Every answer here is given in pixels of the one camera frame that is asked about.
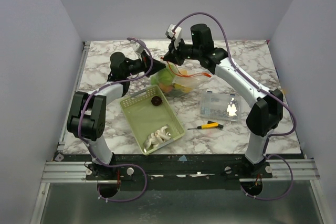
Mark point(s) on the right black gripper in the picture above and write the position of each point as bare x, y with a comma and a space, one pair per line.
174, 54

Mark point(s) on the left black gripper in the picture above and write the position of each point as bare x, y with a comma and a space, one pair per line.
145, 61

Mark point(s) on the green cabbage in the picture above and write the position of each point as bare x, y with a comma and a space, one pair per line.
164, 76

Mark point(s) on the orange fruit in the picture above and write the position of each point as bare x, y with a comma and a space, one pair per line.
181, 82

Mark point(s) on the clear zip bag orange zipper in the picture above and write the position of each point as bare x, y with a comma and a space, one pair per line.
198, 78

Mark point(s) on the peach fruit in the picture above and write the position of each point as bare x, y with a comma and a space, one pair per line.
165, 88

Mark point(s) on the green perforated plastic basket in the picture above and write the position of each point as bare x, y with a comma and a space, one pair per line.
144, 118

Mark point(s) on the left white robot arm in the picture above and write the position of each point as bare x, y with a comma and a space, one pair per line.
87, 116

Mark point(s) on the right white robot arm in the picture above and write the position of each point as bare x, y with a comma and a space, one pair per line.
266, 108

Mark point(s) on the dark red plum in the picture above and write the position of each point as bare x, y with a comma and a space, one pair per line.
156, 100

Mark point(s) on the clear plastic parts box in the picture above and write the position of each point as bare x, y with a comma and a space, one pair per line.
220, 106

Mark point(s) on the white mushroom cluster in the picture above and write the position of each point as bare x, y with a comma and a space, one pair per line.
157, 138

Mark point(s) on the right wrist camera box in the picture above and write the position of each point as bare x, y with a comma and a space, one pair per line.
174, 33

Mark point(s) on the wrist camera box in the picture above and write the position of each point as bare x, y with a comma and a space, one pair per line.
137, 48
174, 33

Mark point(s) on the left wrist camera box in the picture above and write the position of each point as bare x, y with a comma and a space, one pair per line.
137, 48

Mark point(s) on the yellow handled screwdriver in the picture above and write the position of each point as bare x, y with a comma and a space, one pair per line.
209, 125

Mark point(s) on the black mounting rail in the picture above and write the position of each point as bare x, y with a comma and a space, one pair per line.
174, 172

